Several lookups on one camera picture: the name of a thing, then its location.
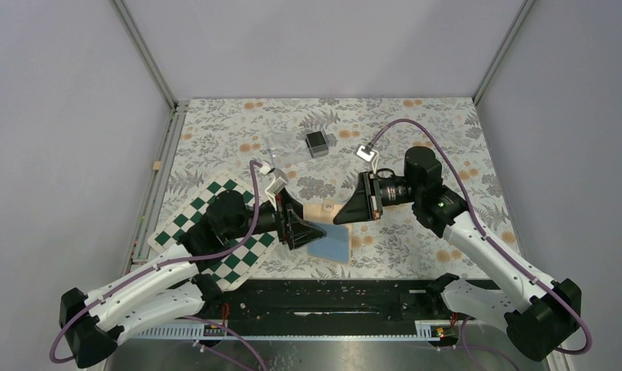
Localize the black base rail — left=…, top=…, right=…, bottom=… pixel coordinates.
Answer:
left=122, top=275, right=491, bottom=339

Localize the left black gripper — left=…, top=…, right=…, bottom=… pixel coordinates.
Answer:
left=225, top=188, right=327, bottom=248

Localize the tan card holder wallet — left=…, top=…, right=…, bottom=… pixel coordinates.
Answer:
left=304, top=199, right=352, bottom=264

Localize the black credit card stack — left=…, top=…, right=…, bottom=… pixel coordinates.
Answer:
left=305, top=131, right=329, bottom=158

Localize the clear acrylic card box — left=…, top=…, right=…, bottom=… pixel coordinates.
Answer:
left=266, top=129, right=329, bottom=168

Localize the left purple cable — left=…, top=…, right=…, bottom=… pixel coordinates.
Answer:
left=49, top=159, right=270, bottom=371

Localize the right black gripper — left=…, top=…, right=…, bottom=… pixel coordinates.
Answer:
left=335, top=170, right=422, bottom=225

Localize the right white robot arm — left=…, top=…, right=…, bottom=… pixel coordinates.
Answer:
left=333, top=146, right=582, bottom=362

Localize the green white chessboard mat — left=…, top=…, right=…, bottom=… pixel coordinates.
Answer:
left=148, top=172, right=280, bottom=291

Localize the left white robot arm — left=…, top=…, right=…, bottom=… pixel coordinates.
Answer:
left=59, top=162, right=326, bottom=369

